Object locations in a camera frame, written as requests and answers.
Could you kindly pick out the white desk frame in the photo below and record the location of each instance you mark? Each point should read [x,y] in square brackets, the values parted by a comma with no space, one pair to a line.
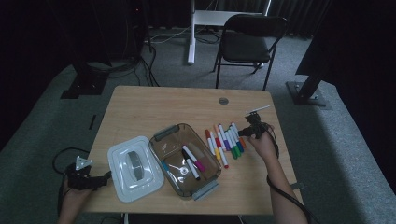
[192,46]

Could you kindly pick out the light green marker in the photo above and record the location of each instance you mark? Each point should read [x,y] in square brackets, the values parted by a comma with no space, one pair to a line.
[237,151]

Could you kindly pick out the red marker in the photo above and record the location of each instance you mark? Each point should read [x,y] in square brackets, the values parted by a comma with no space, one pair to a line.
[207,133]
[223,158]

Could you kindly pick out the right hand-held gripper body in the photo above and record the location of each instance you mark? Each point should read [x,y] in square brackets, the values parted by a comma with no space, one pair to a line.
[257,126]

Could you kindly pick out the pink marker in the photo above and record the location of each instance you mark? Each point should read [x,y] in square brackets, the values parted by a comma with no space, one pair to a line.
[199,165]

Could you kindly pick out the orange marker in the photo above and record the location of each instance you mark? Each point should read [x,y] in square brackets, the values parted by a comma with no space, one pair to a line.
[243,143]

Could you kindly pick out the black marker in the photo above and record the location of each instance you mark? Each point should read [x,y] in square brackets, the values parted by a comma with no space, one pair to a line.
[193,169]

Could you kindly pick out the dark equipment with red light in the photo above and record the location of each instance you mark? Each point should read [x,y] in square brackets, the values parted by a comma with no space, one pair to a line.
[134,31]

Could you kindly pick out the black tape strip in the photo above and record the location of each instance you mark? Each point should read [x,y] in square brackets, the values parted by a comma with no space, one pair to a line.
[92,122]

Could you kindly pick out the person's right hand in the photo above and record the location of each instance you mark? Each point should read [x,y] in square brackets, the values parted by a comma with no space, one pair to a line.
[264,146]

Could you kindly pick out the yellow marker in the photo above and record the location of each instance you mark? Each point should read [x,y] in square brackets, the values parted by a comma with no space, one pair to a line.
[217,154]

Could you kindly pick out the peach marker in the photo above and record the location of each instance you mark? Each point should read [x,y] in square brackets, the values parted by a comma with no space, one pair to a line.
[216,128]

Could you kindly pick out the black folding chair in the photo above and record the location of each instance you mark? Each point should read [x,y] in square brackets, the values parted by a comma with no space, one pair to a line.
[246,46]

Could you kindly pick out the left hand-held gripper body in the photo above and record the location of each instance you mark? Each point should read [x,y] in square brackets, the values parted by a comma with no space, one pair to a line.
[79,180]

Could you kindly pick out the purple marker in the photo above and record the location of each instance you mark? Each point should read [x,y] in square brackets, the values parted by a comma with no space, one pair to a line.
[227,145]

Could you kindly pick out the light blue marker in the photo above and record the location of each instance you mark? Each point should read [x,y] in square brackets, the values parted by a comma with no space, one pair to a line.
[165,165]

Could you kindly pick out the brown transparent plastic box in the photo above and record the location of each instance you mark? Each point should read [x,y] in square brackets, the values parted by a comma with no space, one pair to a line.
[169,146]

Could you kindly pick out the grey tape piece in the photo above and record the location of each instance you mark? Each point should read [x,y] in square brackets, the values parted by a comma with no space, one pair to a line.
[299,186]

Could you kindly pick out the person's left hand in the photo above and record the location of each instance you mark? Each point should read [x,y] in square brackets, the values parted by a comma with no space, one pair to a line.
[73,200]

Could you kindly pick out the grey round table grommet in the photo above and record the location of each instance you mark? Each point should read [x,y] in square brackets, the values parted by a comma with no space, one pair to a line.
[223,100]

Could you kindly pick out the black stand with base plate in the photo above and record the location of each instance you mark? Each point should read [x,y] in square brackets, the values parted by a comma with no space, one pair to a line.
[84,85]
[308,87]

